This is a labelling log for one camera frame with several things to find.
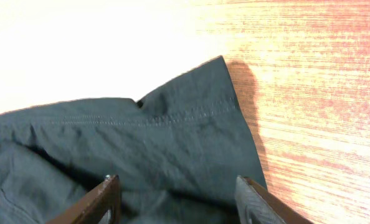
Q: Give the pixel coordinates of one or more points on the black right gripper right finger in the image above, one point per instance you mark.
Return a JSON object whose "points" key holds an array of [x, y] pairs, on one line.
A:
{"points": [[255, 205]]}

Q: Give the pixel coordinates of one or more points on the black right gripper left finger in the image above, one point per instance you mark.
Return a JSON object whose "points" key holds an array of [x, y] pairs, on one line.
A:
{"points": [[101, 205]]}

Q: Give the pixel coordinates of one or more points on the black shorts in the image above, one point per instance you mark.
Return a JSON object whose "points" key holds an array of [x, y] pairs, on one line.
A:
{"points": [[177, 153]]}

